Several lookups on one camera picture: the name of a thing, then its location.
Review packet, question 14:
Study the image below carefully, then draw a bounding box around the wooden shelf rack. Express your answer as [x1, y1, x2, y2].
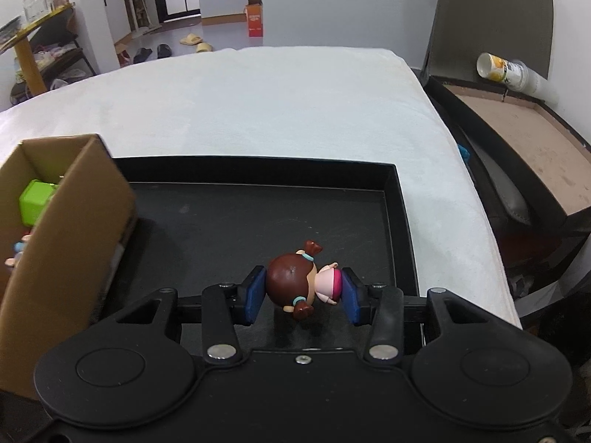
[0, 2, 98, 107]

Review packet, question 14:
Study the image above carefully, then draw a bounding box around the yellow label plastic bottle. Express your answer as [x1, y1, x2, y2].
[476, 52, 559, 104]

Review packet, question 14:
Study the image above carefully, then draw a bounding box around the brown-haired doll figurine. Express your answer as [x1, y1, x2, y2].
[264, 240, 345, 323]

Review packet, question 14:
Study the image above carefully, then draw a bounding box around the white bed sheet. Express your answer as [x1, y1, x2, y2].
[0, 46, 522, 328]

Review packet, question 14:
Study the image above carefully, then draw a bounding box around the green cube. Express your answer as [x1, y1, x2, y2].
[18, 180, 60, 228]

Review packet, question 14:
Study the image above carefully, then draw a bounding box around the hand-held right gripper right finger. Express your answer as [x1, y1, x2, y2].
[339, 268, 486, 364]

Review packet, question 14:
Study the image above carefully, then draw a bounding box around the orange carton box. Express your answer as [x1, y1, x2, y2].
[245, 4, 266, 38]

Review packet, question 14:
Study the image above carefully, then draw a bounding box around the cardboard box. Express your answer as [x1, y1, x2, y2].
[0, 134, 138, 400]

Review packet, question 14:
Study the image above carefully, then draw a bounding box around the black worn chair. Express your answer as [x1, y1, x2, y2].
[411, 0, 591, 287]

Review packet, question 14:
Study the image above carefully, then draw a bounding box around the white cabinet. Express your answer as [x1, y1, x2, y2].
[100, 0, 132, 44]

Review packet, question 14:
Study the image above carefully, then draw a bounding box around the white standing fan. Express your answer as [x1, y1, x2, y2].
[122, 0, 160, 38]

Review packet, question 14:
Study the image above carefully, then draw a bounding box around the purple block figurine toy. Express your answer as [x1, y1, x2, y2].
[4, 231, 34, 268]

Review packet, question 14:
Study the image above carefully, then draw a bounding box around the black tray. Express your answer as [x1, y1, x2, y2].
[92, 156, 420, 349]

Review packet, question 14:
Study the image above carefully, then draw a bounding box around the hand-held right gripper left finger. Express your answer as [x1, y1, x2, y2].
[113, 265, 269, 364]

